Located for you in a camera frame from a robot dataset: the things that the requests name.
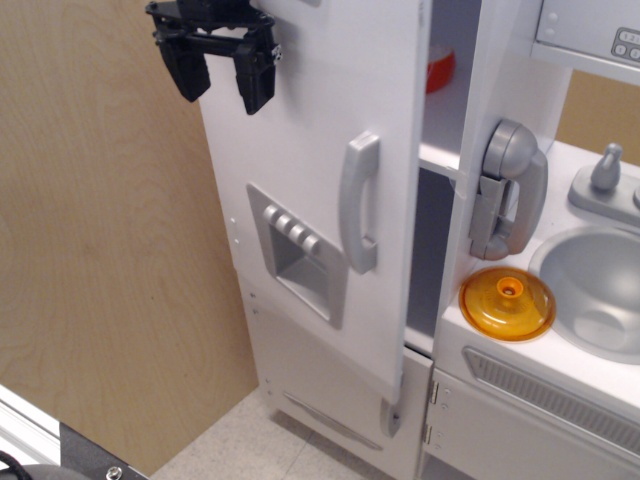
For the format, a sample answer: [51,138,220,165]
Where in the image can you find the orange transparent pot lid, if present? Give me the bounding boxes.
[459,266,556,342]

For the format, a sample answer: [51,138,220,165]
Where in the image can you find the grey toy sink basin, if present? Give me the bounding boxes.
[529,227,639,365]

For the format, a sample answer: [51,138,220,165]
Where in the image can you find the grey oven vent panel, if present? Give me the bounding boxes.
[462,346,639,457]

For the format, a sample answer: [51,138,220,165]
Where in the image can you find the grey toy faucet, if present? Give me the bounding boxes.
[568,143,639,228]

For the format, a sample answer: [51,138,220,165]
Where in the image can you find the grey ice dispenser panel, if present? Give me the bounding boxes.
[247,184,348,330]

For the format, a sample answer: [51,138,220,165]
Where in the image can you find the grey freezer door handle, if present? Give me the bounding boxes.
[379,399,402,438]

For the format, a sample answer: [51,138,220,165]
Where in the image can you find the orange salmon sushi toy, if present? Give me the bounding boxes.
[426,45,456,94]

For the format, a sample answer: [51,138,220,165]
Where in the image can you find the white lower freezer door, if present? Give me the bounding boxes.
[239,280,432,479]

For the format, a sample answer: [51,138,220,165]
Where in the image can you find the grey toy wall phone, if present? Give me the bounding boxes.
[469,119,548,261]

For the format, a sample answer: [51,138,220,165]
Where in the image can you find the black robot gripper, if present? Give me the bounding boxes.
[145,1,281,115]

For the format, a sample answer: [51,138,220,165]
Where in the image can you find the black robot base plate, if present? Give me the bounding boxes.
[0,421,151,480]

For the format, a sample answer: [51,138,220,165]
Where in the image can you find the white oven door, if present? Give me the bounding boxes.
[426,369,639,479]

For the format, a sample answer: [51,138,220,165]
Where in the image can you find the white toy kitchen cabinet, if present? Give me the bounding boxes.
[234,0,640,480]

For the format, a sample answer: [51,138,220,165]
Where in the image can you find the white toy fridge door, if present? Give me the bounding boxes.
[200,1,431,403]

